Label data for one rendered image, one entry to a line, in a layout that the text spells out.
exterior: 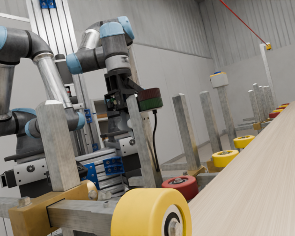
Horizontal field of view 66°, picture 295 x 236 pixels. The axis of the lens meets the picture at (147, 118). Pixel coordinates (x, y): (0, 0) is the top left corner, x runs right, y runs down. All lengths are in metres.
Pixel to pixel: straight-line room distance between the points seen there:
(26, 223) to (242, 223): 0.29
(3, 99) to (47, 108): 0.78
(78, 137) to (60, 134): 1.00
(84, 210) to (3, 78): 0.89
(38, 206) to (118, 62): 0.45
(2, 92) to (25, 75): 2.31
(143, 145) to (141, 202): 0.36
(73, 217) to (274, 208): 0.27
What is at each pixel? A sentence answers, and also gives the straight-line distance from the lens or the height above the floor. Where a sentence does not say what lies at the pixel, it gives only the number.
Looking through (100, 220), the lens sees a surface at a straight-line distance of 0.30.
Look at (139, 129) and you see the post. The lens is 0.59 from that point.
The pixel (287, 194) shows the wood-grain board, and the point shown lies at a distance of 0.42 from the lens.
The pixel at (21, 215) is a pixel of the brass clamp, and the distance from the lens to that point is 0.39.
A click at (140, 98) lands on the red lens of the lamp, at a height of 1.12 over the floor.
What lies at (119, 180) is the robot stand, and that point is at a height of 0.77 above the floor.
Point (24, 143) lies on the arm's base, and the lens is 1.31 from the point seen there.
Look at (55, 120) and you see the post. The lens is 0.43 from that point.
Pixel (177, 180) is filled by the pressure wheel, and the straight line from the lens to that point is 0.53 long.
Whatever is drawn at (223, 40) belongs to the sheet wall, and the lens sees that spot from 9.07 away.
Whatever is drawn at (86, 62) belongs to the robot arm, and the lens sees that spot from 0.83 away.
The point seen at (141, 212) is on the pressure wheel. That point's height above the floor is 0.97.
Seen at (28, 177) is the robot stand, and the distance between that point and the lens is 1.18.
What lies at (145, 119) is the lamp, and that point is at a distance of 0.60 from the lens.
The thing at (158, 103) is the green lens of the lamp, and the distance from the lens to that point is 0.56.
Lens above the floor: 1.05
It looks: 1 degrees up
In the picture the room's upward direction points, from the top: 13 degrees counter-clockwise
